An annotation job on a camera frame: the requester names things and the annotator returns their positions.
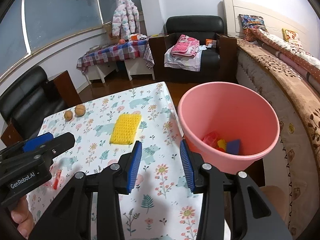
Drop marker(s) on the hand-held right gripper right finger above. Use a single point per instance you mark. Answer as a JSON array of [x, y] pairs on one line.
[[187, 170]]

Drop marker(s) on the orange floral quilt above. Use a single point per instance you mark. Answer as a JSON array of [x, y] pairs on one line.
[[287, 47]]

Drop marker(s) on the yellow floral pillow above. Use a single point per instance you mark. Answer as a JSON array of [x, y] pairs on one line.
[[290, 36]]

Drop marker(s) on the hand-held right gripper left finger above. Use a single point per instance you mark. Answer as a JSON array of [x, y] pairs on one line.
[[133, 170]]

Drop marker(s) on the black armchair with clothes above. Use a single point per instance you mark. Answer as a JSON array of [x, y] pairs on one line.
[[195, 22]]

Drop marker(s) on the small yellow wrapper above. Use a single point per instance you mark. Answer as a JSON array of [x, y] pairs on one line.
[[222, 145]]

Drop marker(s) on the clear red snack wrapper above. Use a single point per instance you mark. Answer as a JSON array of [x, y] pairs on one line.
[[57, 180]]

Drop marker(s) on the walnut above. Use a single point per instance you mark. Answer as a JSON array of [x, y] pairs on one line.
[[68, 115], [80, 110]]

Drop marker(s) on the floral bear tablecloth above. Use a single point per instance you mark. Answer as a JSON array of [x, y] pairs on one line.
[[160, 120]]

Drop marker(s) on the white orange carton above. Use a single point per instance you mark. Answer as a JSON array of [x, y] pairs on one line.
[[135, 36]]

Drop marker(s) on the purple paper piece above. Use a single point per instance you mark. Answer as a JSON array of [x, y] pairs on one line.
[[233, 147]]

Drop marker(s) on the small orange box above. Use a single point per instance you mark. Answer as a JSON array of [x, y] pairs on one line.
[[210, 43]]

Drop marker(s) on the bench with plaid cloth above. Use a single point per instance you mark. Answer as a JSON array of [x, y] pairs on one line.
[[112, 52]]

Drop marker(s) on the white bed headboard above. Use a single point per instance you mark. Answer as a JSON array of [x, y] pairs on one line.
[[232, 17]]

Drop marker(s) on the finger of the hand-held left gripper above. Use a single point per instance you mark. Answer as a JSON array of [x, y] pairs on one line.
[[62, 143], [37, 141]]

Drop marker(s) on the window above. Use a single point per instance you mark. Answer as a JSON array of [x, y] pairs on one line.
[[62, 12]]

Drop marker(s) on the pastel puffer jacket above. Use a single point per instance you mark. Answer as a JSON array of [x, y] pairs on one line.
[[125, 15]]

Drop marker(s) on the brown wooden side cabinet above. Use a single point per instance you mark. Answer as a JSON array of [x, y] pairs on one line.
[[63, 87], [226, 57], [157, 57]]

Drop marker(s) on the pink plastic bucket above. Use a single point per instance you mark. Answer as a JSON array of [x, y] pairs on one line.
[[225, 110]]

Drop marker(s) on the white printed cloth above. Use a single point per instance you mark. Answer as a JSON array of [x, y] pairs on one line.
[[182, 63]]

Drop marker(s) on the colourful printed pillow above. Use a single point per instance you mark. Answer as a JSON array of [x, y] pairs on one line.
[[252, 23]]

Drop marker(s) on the cardboard box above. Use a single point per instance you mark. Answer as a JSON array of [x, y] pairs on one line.
[[110, 31]]

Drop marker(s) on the person's left hand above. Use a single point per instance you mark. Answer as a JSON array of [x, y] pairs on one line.
[[22, 215]]

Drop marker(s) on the yellow foam fruit net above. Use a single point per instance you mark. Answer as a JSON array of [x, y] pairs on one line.
[[125, 130]]

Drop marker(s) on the white low table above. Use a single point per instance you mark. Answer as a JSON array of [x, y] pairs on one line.
[[140, 70]]

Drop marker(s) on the red foil wrapper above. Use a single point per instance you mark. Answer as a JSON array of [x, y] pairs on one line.
[[210, 140]]

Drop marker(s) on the pink cloth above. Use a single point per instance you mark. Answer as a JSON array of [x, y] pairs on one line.
[[185, 46]]

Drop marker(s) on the empty black leather armchair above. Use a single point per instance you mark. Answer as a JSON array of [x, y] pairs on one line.
[[25, 100]]

